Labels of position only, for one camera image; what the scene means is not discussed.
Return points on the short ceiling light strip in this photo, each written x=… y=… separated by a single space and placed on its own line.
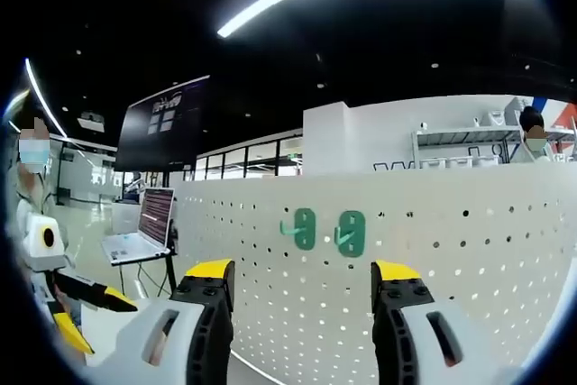
x=43 y=96

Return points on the white laptop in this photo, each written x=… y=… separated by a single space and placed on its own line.
x=155 y=213

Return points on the person's light grey shirt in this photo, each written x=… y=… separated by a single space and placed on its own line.
x=27 y=195

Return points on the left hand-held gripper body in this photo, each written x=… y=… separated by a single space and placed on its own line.
x=38 y=254

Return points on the white perforated mounting plate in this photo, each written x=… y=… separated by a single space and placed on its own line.
x=451 y=245

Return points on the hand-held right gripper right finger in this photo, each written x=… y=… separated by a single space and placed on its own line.
x=405 y=344

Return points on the ceiling projector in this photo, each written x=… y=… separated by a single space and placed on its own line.
x=91 y=120

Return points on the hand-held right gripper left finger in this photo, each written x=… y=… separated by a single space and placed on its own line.
x=180 y=340

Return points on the green hook assembly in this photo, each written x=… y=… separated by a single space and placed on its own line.
x=354 y=247
x=304 y=241

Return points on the metal shelf rack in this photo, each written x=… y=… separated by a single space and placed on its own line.
x=464 y=134

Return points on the small white security camera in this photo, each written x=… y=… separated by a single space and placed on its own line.
x=424 y=125

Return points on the large dark wall screen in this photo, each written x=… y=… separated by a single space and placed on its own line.
x=162 y=128

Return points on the black laptop stand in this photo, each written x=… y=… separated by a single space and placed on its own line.
x=171 y=272

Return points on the black framed glass partition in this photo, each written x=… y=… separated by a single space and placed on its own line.
x=252 y=159

